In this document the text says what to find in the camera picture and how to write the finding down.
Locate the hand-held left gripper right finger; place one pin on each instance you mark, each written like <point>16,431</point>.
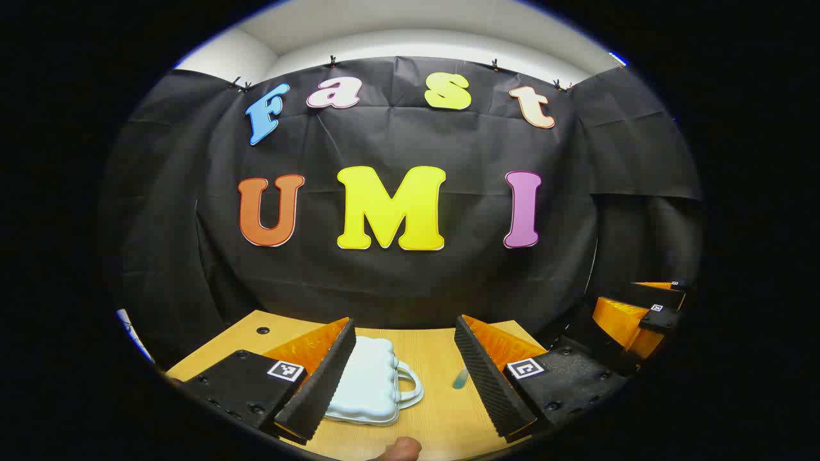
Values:
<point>490,384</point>

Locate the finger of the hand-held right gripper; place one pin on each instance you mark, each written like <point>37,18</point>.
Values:
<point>663,294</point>
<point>624,323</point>

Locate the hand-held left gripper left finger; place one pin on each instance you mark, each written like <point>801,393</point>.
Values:
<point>320,390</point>

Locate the teal skin care tube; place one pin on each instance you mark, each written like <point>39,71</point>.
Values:
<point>460,378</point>

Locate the light blue suitcase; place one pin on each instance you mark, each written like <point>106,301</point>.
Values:
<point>368,384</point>

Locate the brown rounded object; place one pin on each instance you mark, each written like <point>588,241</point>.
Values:
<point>400,449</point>

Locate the black backdrop cloth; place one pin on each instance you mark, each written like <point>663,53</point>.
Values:
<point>397,288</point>

